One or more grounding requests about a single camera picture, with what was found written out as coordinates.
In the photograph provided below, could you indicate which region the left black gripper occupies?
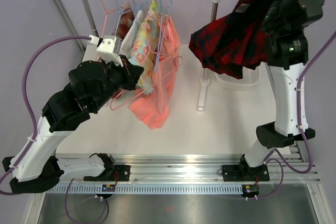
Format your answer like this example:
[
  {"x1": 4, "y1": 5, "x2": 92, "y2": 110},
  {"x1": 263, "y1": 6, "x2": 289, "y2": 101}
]
[{"x1": 90, "y1": 54, "x2": 144, "y2": 111}]

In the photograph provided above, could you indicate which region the pink wire hanger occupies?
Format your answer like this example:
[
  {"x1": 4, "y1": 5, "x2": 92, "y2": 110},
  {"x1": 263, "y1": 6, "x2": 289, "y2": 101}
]
[
  {"x1": 109, "y1": 56, "x2": 183, "y2": 111},
  {"x1": 99, "y1": 0, "x2": 131, "y2": 36}
]

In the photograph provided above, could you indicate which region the salmon pink skirt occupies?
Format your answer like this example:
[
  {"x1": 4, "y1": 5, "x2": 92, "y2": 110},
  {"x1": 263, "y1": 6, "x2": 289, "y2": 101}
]
[{"x1": 129, "y1": 15, "x2": 183, "y2": 129}]

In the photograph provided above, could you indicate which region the red plaid skirt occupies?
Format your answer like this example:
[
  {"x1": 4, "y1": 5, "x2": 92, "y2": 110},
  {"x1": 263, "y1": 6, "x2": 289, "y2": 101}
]
[{"x1": 189, "y1": 0, "x2": 287, "y2": 80}]

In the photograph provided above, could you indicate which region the blue wire hanger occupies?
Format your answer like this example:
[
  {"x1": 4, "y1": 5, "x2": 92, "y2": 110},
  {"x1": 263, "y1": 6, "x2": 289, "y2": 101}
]
[
  {"x1": 131, "y1": 0, "x2": 151, "y2": 17},
  {"x1": 154, "y1": 0, "x2": 172, "y2": 73},
  {"x1": 114, "y1": 0, "x2": 132, "y2": 38}
]

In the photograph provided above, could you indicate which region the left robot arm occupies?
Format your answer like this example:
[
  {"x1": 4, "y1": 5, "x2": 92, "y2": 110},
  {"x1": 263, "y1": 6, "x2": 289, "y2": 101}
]
[{"x1": 2, "y1": 58, "x2": 144, "y2": 195}]

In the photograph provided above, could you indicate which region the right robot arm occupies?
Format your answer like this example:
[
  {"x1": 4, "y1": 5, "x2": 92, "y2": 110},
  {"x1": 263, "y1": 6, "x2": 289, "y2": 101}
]
[{"x1": 237, "y1": 0, "x2": 325, "y2": 181}]

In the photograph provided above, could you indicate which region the white garment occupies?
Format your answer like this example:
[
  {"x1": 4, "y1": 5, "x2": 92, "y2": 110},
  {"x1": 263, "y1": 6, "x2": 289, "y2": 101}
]
[{"x1": 120, "y1": 10, "x2": 144, "y2": 57}]

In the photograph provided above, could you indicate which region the floral pastel garment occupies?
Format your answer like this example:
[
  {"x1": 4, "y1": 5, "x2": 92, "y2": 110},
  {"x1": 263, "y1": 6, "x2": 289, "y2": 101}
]
[{"x1": 130, "y1": 0, "x2": 161, "y2": 78}]

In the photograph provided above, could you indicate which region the brown plaid garment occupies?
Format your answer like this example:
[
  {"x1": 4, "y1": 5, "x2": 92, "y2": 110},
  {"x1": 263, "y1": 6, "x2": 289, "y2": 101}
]
[{"x1": 115, "y1": 3, "x2": 135, "y2": 40}]

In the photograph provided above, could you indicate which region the white plastic basket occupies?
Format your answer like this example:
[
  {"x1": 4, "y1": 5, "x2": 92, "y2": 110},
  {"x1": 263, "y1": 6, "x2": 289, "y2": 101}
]
[{"x1": 215, "y1": 67, "x2": 260, "y2": 90}]

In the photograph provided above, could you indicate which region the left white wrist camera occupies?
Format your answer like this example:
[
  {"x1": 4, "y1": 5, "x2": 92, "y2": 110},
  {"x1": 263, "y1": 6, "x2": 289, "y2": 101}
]
[{"x1": 89, "y1": 35, "x2": 123, "y2": 67}]

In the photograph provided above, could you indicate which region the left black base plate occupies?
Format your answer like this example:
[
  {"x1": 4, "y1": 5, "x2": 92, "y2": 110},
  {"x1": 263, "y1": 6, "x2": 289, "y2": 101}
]
[{"x1": 83, "y1": 164, "x2": 131, "y2": 182}]

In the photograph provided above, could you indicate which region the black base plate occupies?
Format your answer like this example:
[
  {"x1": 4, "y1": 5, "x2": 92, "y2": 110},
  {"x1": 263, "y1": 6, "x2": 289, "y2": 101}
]
[
  {"x1": 222, "y1": 165, "x2": 270, "y2": 182},
  {"x1": 83, "y1": 164, "x2": 131, "y2": 182}
]

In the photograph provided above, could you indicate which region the white slotted cable duct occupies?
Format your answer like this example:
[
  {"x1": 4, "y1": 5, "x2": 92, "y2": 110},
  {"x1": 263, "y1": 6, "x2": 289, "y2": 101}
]
[{"x1": 49, "y1": 183, "x2": 243, "y2": 195}]

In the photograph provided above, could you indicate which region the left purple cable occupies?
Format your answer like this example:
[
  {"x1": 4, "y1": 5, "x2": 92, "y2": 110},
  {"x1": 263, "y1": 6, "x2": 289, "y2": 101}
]
[{"x1": 0, "y1": 35, "x2": 109, "y2": 222}]

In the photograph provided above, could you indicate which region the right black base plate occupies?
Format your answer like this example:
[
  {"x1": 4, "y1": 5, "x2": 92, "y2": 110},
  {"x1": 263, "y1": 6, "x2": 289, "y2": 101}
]
[{"x1": 222, "y1": 165, "x2": 270, "y2": 182}]

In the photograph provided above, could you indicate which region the aluminium mounting rail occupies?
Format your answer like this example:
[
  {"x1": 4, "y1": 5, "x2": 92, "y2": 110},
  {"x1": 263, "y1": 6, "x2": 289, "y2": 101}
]
[{"x1": 36, "y1": 140, "x2": 321, "y2": 184}]

